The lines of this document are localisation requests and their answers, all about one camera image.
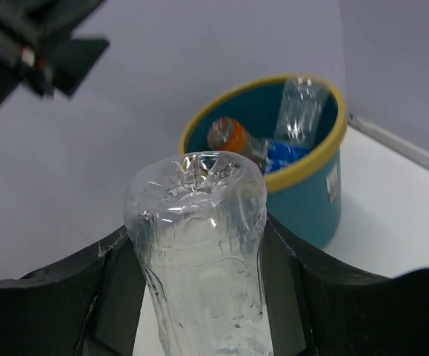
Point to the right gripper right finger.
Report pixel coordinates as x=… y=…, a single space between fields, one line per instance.
x=318 y=305

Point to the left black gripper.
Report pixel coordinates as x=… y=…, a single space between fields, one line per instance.
x=54 y=61

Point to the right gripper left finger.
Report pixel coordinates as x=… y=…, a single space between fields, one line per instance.
x=88 y=303

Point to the clear bottle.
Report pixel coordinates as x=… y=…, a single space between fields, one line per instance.
x=303 y=100
x=196 y=222

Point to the blue label bottle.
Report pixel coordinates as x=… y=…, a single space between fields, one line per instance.
x=280 y=155

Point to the long orange bottle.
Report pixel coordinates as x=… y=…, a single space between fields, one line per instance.
x=227 y=134

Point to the teal bin with yellow rim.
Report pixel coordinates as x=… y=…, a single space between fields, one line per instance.
x=305 y=196

